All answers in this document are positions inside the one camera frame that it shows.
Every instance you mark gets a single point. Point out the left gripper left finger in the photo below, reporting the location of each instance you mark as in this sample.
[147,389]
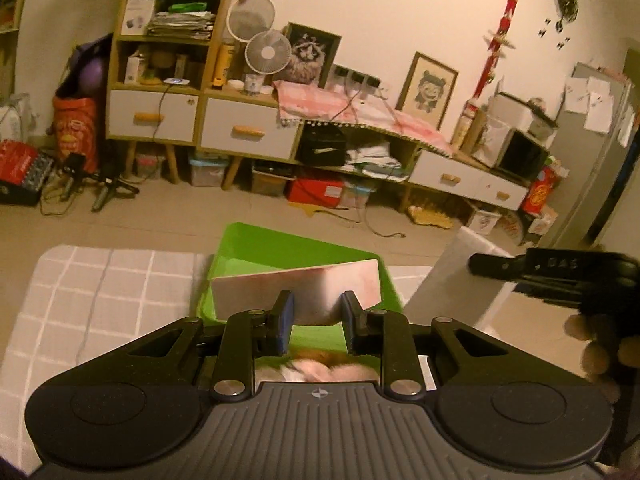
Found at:
[247,336]

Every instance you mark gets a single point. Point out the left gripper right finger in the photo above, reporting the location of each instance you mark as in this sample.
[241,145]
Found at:
[388,336]

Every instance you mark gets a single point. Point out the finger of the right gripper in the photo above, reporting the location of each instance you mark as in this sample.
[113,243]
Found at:
[492,266]

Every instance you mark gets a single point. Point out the white sponge block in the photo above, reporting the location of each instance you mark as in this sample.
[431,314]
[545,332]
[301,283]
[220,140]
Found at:
[452,291]

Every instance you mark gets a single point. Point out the pink fluffy plush toy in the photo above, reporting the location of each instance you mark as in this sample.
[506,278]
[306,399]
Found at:
[313,366]

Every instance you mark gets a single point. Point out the pink sponge block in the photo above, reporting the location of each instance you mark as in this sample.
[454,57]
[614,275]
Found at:
[316,290]

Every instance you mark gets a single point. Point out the person's right hand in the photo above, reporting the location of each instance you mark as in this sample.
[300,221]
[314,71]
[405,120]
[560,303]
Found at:
[596,360]

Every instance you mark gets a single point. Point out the green plastic bin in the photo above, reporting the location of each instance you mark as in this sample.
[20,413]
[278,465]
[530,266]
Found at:
[247,249]

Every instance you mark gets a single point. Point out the egg carton tray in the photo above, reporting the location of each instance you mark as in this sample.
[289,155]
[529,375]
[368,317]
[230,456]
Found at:
[429,217]

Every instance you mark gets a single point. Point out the black microwave oven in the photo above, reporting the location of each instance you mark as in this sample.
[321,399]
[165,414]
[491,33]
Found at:
[510,152]

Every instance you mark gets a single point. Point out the red box under sideboard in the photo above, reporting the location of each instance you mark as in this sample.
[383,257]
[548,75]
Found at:
[313,191]

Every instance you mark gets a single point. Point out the stack of folded clothes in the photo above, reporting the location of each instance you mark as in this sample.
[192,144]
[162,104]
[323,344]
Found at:
[375,161]

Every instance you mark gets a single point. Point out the long low wooden sideboard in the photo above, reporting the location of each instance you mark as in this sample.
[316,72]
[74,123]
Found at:
[457,176]

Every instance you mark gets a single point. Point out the grey refrigerator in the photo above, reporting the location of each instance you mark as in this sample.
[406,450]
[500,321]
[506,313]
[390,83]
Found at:
[595,131]

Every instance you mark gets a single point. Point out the clear plastic storage box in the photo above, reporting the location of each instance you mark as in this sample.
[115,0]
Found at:
[209,172]

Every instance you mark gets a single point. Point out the framed cartoon girl picture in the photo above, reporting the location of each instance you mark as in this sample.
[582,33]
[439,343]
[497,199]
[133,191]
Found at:
[427,90]

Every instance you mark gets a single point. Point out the black bag in sideboard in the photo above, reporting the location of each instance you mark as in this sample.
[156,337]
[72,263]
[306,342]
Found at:
[322,146]

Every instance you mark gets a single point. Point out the black tripod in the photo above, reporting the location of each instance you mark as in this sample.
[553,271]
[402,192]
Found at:
[108,180]

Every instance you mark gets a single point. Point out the pink checked cloth runner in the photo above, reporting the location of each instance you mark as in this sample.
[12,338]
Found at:
[301,103]

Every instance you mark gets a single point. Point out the wooden shelf cabinet with drawers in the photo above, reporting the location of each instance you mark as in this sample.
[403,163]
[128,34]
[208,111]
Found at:
[159,87]

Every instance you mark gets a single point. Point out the orange printed bag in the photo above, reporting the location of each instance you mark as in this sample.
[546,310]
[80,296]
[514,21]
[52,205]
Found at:
[74,128]

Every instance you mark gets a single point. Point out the red cardboard box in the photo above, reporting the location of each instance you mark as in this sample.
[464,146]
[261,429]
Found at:
[24,171]

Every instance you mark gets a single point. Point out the framed cat picture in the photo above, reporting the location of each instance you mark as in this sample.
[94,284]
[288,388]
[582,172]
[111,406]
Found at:
[312,55]

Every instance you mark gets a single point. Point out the small white desk fan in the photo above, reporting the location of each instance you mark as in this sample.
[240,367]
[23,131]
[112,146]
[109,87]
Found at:
[268,52]

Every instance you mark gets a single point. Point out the purple ball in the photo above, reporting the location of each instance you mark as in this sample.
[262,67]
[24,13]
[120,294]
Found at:
[93,76]

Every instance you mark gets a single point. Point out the large white desk fan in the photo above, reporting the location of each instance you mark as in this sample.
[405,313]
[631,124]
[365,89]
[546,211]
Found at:
[247,18]

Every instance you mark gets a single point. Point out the red hanging wall decoration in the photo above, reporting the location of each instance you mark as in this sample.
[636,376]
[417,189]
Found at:
[497,41]

